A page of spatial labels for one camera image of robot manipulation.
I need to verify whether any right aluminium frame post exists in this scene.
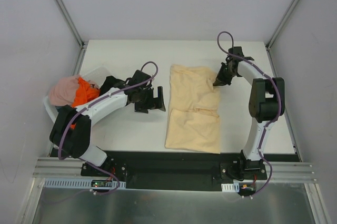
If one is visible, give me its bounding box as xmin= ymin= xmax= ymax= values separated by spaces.
xmin=265 ymin=0 xmax=301 ymax=52

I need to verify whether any white plastic laundry basket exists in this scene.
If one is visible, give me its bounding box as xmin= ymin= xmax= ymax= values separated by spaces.
xmin=44 ymin=66 xmax=111 ymax=121

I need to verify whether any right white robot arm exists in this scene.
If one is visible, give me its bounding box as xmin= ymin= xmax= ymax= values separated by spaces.
xmin=213 ymin=46 xmax=285 ymax=181

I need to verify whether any right white cable duct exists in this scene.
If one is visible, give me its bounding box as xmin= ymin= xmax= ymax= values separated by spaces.
xmin=221 ymin=183 xmax=240 ymax=193

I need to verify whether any cream yellow t shirt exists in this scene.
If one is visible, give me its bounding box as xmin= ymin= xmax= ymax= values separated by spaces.
xmin=165 ymin=65 xmax=221 ymax=154

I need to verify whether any orange t shirt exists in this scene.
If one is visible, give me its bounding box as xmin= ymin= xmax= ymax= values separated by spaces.
xmin=71 ymin=77 xmax=100 ymax=107

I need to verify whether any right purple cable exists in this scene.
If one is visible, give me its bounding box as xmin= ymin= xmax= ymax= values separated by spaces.
xmin=217 ymin=31 xmax=281 ymax=203

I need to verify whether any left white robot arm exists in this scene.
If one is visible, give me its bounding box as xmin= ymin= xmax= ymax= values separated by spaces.
xmin=49 ymin=70 xmax=166 ymax=176

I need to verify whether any left aluminium frame post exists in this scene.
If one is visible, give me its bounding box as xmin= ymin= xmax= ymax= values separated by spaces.
xmin=54 ymin=0 xmax=84 ymax=48

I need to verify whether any pink t shirt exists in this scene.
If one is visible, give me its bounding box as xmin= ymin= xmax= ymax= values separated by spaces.
xmin=48 ymin=75 xmax=80 ymax=106

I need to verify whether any blue t shirt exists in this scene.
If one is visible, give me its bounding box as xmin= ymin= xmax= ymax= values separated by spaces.
xmin=55 ymin=105 xmax=69 ymax=113

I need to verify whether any left white cable duct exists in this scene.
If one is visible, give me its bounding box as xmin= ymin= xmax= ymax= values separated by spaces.
xmin=44 ymin=178 xmax=126 ymax=190

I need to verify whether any aluminium frame post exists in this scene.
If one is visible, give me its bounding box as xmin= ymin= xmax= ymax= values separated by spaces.
xmin=54 ymin=0 xmax=84 ymax=48
xmin=265 ymin=0 xmax=301 ymax=52

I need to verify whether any white cable duct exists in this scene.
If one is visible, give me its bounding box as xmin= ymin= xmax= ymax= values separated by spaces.
xmin=221 ymin=183 xmax=240 ymax=193
xmin=44 ymin=178 xmax=126 ymax=190

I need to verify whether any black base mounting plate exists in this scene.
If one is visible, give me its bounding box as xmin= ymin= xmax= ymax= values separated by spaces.
xmin=49 ymin=149 xmax=302 ymax=190

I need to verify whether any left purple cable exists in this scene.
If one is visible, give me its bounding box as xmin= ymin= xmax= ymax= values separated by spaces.
xmin=39 ymin=61 xmax=160 ymax=205

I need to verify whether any purple cable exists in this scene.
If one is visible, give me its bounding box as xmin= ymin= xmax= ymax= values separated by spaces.
xmin=217 ymin=31 xmax=281 ymax=203
xmin=39 ymin=61 xmax=160 ymax=205

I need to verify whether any black t shirt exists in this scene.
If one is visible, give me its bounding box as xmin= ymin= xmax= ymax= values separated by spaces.
xmin=100 ymin=76 xmax=126 ymax=96

